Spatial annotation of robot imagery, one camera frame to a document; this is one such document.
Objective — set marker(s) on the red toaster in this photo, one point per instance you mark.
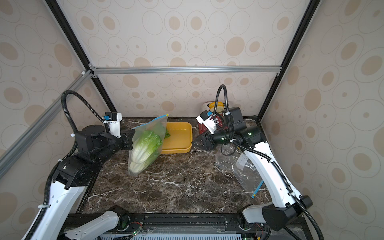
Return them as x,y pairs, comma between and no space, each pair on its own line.
219,112

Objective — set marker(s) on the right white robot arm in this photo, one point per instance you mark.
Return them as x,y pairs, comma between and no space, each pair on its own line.
287,202

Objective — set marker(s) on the yellow plastic tray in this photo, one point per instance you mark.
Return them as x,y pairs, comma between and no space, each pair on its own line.
180,139

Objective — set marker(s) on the clear zipper bag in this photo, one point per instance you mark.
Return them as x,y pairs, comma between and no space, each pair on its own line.
242,168
158,125

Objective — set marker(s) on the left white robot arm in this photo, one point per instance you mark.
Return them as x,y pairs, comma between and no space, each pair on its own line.
70,177

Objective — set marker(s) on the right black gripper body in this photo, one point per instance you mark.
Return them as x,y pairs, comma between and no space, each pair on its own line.
207,141

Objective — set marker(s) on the chinese cabbage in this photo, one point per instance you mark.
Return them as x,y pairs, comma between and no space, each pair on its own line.
167,134
146,147
136,168

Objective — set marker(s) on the horizontal aluminium bar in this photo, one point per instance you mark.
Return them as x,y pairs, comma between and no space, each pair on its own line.
186,70

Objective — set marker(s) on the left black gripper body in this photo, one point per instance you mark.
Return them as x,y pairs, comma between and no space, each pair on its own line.
124,140

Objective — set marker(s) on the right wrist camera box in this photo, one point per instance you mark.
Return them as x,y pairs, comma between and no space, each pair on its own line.
207,122

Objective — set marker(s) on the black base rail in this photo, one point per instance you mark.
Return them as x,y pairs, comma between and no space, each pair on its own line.
199,227

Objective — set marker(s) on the left slanted aluminium bar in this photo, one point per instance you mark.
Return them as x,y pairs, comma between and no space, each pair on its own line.
47,136

